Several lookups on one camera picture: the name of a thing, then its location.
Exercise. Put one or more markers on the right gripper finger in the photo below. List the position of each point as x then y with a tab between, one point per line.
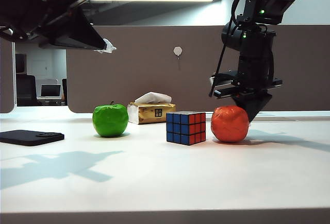
256	105

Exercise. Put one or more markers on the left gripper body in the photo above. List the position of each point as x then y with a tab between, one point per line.
51	20

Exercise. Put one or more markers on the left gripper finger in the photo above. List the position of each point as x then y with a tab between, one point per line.
80	33

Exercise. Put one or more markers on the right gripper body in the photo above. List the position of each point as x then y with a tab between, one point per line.
252	85

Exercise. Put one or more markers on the orange fruit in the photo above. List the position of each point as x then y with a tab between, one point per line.
229	124

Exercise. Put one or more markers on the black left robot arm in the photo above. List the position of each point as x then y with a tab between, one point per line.
20	5

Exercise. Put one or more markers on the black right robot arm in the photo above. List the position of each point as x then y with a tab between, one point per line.
257	41

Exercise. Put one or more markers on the Rubik's cube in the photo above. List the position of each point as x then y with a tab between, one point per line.
184	128

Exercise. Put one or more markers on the open laptop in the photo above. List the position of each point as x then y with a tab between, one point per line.
50	90

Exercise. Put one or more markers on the white background desk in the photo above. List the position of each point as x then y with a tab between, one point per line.
51	101

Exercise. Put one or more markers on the black office chair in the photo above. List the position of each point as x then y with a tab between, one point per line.
25	90

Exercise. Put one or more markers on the narrow brown desk partition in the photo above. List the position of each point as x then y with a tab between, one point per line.
6	79

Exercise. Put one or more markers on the white adhesive hook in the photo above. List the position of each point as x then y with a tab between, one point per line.
177	51

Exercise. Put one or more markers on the wide brown desk partition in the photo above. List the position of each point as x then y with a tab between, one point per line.
154	74

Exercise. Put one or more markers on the green apple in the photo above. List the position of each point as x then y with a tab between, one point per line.
111	121

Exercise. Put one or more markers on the white tissue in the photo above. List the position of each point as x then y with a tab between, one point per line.
153	97

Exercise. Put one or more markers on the gold tissue box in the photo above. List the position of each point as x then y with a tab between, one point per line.
149	116

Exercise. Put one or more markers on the black phone case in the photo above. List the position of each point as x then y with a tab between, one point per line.
28	137

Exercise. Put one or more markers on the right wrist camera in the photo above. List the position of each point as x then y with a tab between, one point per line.
219	80

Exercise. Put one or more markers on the dark wall cabinet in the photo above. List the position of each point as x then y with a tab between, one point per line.
20	64

